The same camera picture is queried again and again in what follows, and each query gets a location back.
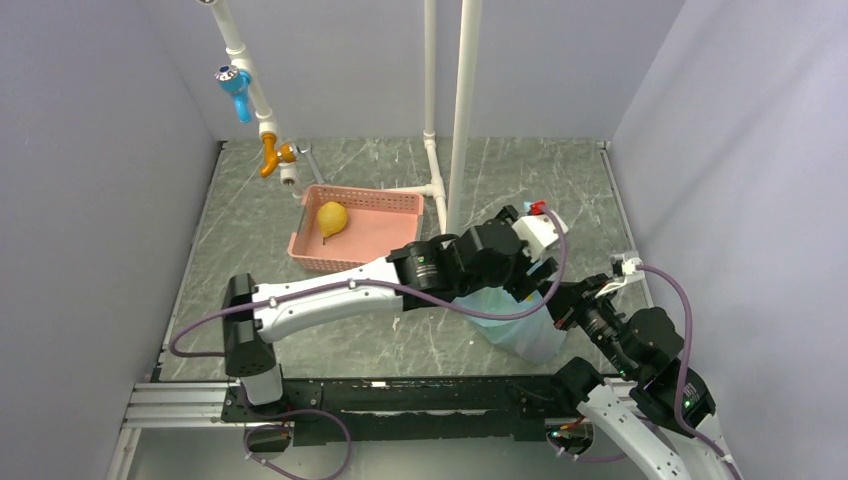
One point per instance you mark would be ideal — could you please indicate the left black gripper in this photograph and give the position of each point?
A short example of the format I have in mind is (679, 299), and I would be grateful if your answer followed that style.
(523, 285)

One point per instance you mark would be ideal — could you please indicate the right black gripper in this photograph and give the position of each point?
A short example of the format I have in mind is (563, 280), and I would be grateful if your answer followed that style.
(571, 298)

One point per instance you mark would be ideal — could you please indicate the light blue plastic bag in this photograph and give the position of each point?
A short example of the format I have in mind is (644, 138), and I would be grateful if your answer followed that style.
(532, 338)

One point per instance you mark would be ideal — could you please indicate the yellow fake pear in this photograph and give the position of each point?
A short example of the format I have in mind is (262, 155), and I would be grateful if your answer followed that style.
(332, 218)

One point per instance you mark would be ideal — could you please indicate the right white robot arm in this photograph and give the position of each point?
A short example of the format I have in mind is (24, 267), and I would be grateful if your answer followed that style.
(675, 432)

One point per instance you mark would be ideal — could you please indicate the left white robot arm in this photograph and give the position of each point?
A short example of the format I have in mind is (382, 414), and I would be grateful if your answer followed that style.
(508, 251)

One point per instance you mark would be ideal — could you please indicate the pink plastic basket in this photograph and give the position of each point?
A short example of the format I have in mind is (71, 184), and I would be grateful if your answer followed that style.
(379, 221)

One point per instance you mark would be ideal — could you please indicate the silver wrench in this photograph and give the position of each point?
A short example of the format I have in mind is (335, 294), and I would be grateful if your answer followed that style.
(305, 150)

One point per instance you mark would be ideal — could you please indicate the orange plastic faucet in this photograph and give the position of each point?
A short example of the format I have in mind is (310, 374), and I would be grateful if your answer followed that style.
(274, 155)

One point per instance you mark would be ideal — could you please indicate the blue plastic faucet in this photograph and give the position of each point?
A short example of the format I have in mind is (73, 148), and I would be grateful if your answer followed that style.
(235, 82)

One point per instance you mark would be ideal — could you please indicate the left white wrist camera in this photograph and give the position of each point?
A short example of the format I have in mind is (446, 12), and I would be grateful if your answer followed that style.
(537, 230)

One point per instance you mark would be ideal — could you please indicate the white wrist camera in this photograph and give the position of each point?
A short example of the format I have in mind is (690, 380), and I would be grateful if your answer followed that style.
(537, 230)
(625, 271)

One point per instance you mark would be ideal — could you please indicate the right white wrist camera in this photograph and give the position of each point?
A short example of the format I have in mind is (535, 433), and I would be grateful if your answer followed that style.
(625, 271)

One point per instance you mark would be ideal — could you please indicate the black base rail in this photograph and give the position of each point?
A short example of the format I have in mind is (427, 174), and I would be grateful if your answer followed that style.
(518, 407)

